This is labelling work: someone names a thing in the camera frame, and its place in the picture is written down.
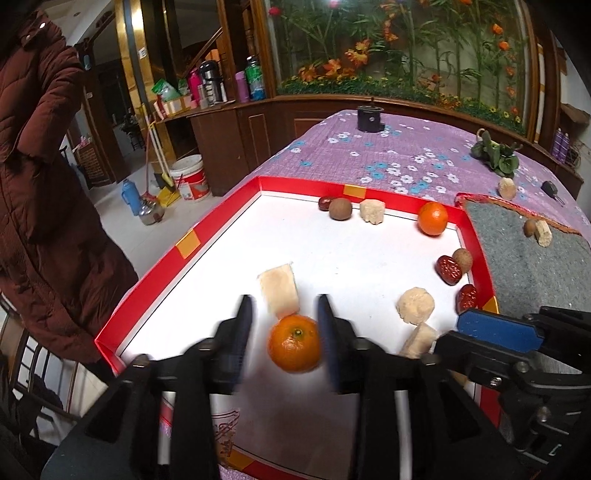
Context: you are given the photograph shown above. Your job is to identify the orange mandarin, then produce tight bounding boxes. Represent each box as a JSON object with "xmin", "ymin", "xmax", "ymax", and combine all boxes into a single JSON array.
[
  {"xmin": 418, "ymin": 202, "xmax": 450, "ymax": 237},
  {"xmin": 268, "ymin": 314, "xmax": 322, "ymax": 374}
]

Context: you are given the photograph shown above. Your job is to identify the striped box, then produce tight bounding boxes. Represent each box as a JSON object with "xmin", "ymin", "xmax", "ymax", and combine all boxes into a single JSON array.
[{"xmin": 154, "ymin": 95, "xmax": 195, "ymax": 120}]

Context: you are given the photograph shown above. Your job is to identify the wicker basket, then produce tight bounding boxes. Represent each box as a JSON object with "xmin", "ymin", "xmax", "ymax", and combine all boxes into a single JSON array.
[{"xmin": 74, "ymin": 138, "xmax": 112, "ymax": 185}]

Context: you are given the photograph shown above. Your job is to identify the metal kettle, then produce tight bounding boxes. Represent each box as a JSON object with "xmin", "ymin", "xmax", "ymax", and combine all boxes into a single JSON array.
[{"xmin": 137, "ymin": 196, "xmax": 166, "ymax": 227}]

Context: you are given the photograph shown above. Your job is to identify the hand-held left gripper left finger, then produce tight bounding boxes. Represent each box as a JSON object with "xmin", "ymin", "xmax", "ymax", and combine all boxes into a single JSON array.
[{"xmin": 41, "ymin": 295, "xmax": 254, "ymax": 480}]

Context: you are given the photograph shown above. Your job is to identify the white plastic bucket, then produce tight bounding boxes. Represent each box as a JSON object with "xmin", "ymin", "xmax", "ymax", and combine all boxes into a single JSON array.
[{"xmin": 168, "ymin": 154, "xmax": 212, "ymax": 201}]

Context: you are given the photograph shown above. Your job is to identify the wooden chair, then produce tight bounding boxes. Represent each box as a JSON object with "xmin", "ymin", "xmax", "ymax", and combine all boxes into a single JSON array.
[{"xmin": 0, "ymin": 295, "xmax": 84, "ymax": 439}]

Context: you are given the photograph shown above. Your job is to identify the wooden cabinet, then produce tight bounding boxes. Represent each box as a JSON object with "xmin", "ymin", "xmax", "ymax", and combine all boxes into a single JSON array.
[{"xmin": 152, "ymin": 92, "xmax": 585, "ymax": 199}]

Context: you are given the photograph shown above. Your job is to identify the black car key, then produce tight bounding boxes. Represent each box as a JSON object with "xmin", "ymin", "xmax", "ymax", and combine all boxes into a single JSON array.
[{"xmin": 541, "ymin": 181, "xmax": 565, "ymax": 206}]

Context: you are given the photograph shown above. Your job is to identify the red-edged white tray box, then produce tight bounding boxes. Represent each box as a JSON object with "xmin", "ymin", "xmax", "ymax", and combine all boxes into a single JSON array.
[{"xmin": 95, "ymin": 175, "xmax": 502, "ymax": 480}]

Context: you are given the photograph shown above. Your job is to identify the grey felt mat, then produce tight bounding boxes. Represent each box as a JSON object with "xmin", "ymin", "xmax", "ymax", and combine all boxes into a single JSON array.
[{"xmin": 455, "ymin": 193, "xmax": 591, "ymax": 324}]

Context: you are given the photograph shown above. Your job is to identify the green bottle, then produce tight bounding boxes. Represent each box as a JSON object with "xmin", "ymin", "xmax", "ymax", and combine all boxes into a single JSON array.
[{"xmin": 245, "ymin": 55, "xmax": 266, "ymax": 101}]

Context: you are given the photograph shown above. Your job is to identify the black thermos flask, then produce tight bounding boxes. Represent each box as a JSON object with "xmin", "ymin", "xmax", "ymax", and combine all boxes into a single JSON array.
[{"xmin": 199, "ymin": 60, "xmax": 228, "ymax": 104}]

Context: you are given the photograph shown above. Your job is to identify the yellow broom with dustpan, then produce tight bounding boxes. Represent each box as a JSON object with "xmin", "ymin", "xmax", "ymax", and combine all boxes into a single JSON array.
[{"xmin": 145, "ymin": 113, "xmax": 182, "ymax": 208}]

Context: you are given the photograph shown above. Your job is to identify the purple floral tablecloth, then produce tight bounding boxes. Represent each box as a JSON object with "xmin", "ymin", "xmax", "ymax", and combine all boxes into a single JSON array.
[{"xmin": 252, "ymin": 108, "xmax": 583, "ymax": 241}]

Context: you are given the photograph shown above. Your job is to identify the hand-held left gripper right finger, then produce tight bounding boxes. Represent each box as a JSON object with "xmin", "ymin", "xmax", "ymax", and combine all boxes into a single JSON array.
[{"xmin": 318, "ymin": 295, "xmax": 527, "ymax": 480}]

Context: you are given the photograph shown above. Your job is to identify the black small pot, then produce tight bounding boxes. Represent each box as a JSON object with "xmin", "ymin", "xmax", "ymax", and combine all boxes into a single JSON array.
[{"xmin": 356, "ymin": 98, "xmax": 384, "ymax": 134}]

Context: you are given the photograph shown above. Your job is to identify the blue thermos jug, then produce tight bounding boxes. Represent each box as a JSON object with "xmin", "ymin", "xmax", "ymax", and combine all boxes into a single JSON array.
[{"xmin": 121, "ymin": 179, "xmax": 141, "ymax": 217}]

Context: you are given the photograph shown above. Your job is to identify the green bag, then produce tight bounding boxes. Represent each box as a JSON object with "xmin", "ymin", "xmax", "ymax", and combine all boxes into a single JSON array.
[{"xmin": 152, "ymin": 78, "xmax": 182, "ymax": 103}]

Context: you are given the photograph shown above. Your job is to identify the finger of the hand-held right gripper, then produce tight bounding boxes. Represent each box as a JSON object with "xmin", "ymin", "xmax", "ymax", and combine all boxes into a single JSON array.
[
  {"xmin": 434, "ymin": 308, "xmax": 546, "ymax": 393},
  {"xmin": 524, "ymin": 305, "xmax": 591, "ymax": 344}
]

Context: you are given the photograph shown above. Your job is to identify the green leafy vegetable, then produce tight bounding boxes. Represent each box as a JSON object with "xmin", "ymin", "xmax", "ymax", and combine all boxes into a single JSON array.
[{"xmin": 470, "ymin": 129, "xmax": 522, "ymax": 177}]

